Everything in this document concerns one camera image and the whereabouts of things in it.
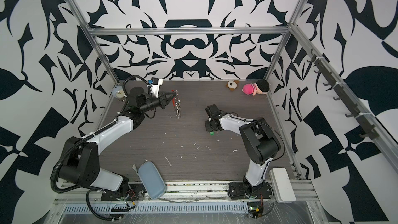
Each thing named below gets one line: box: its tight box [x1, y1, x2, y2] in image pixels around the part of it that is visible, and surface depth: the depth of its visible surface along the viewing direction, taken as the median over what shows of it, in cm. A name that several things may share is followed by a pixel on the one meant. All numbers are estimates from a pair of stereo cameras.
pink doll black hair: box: [241, 79, 270, 96], surface depth 110 cm
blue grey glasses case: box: [132, 158, 167, 200], surface depth 77 cm
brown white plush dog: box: [225, 79, 240, 92], surface depth 117 cm
